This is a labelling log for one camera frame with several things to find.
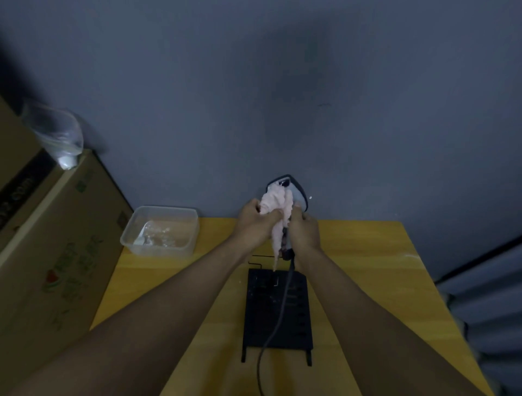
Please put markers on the person's left hand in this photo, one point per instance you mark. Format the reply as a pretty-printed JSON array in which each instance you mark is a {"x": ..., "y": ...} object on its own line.
[{"x": 251, "y": 230}]

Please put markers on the black metal rack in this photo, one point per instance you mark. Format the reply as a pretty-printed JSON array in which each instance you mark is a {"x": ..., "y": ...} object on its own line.
[{"x": 261, "y": 318}]

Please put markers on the clear plastic container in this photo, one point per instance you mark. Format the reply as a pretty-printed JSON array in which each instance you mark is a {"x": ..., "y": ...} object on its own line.
[{"x": 161, "y": 232}]

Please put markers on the person's right fingers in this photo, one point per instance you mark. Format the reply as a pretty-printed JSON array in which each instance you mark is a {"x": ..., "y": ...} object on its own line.
[{"x": 297, "y": 211}]

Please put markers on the printed cardboard box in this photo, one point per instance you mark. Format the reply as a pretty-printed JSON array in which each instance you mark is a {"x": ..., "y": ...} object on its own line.
[{"x": 53, "y": 261}]

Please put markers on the pink cloth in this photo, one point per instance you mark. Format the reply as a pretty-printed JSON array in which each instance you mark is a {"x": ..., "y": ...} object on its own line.
[{"x": 278, "y": 208}]

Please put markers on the person's left fingers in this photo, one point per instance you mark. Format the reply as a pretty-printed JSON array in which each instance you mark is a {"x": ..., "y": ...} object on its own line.
[{"x": 253, "y": 206}]

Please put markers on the grey ridged panel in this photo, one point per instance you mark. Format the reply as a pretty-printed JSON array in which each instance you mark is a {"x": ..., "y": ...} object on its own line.
[{"x": 485, "y": 302}]

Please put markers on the brown cardboard box black stripe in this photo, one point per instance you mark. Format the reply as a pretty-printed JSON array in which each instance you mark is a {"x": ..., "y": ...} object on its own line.
[{"x": 18, "y": 163}]

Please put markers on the black and white clothes iron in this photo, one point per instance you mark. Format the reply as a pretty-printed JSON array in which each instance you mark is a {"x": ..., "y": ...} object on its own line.
[{"x": 297, "y": 191}]

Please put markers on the clear plastic bag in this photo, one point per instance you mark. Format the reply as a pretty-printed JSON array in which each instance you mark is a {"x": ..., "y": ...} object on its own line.
[{"x": 55, "y": 130}]

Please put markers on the person's left forearm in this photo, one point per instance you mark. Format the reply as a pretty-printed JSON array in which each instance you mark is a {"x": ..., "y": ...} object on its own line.
[{"x": 138, "y": 334}]

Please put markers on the person's right hand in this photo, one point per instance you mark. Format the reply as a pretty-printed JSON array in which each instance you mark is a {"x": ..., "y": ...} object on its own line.
[{"x": 305, "y": 238}]

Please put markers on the person's right forearm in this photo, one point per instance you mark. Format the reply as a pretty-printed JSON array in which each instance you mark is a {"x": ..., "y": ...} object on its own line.
[{"x": 379, "y": 330}]

